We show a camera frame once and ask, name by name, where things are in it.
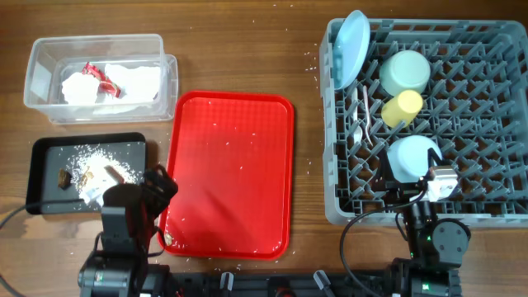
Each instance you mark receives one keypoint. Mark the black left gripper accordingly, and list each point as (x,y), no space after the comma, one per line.
(162,198)

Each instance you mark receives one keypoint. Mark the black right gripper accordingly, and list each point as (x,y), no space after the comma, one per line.
(401,190)

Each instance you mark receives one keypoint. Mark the light blue bowl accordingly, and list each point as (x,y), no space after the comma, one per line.
(408,157)

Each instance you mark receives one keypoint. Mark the yellow plastic cup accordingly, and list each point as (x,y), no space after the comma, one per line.
(402,108)

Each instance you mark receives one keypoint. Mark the white plastic spoon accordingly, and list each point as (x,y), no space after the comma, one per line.
(358,132)

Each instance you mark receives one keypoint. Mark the pile of rice grains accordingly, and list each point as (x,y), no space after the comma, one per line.
(94,167)

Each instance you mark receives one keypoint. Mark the white plastic fork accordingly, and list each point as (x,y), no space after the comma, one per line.
(367,114)

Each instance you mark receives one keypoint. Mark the green plastic saucer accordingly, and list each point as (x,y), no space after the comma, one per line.
(406,70)

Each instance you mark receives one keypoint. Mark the brown food scrap chunk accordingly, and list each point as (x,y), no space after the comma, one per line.
(64,179)

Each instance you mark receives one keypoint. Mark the white paper napkin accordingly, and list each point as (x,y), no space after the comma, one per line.
(136,84)
(80,89)

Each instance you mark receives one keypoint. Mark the red candy wrapper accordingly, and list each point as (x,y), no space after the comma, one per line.
(105,84)

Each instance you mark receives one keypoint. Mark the light blue dinner plate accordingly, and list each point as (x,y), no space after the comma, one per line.
(350,49)

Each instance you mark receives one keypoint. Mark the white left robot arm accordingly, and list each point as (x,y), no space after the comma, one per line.
(121,267)

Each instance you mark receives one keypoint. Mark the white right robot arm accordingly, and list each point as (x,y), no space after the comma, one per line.
(436,246)

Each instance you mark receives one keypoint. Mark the grey plastic dishwasher rack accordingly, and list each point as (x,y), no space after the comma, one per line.
(475,110)

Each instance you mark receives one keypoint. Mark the black flat waste tray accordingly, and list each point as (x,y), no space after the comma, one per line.
(43,196)

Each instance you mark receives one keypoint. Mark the clear plastic waste bin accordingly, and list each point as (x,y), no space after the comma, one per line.
(55,59)

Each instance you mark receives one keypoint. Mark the nut piece on tray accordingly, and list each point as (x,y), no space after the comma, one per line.
(168,239)

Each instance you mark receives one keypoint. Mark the red plastic serving tray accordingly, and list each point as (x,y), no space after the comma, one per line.
(231,155)

